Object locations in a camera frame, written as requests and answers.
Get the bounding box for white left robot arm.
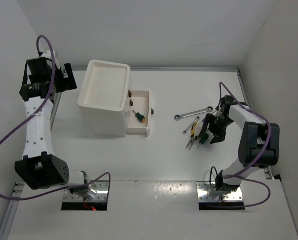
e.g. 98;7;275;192
14;50;86;190

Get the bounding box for aluminium frame rail left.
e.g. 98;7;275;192
0;181;25;240

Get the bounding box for large ratchet wrench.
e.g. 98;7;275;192
174;106;213;121

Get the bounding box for small combination wrench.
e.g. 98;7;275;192
182;116;200;134

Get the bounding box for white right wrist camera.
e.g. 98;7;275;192
191;120;203;137

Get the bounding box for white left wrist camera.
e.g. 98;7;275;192
39;50;59;67

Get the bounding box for white drawer cabinet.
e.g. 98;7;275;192
77;60;132;137

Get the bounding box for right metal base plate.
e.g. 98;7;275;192
196;181;243;203

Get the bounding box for yellow needle nose pliers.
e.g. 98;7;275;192
186;126;198;150

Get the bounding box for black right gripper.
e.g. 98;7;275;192
198;114;234;145

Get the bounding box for metal base plate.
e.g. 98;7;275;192
63;181;109;204
196;181;243;203

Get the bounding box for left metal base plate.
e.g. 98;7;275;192
63;181;109;204

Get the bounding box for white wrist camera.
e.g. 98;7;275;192
39;50;59;67
191;120;203;137

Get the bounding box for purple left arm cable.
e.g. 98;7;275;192
0;35;111;201

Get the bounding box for white front cover board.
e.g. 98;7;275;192
9;180;298;240

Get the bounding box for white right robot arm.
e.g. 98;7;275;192
198;95;280;193

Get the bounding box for green stubby phillips screwdriver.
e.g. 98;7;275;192
132;110;145;123

